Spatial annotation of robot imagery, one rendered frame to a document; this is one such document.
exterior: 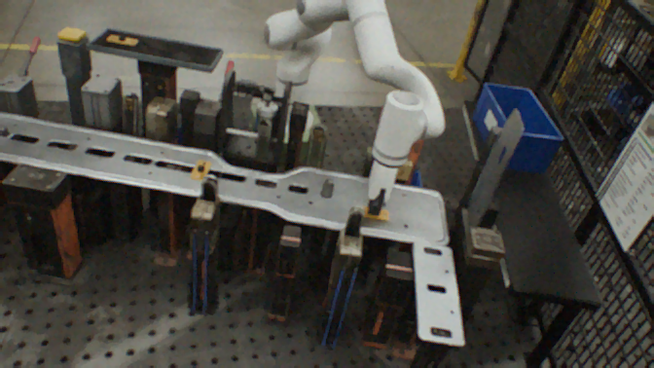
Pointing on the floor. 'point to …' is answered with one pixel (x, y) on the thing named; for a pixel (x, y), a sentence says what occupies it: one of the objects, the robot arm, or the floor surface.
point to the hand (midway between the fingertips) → (375, 205)
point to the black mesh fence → (530, 313)
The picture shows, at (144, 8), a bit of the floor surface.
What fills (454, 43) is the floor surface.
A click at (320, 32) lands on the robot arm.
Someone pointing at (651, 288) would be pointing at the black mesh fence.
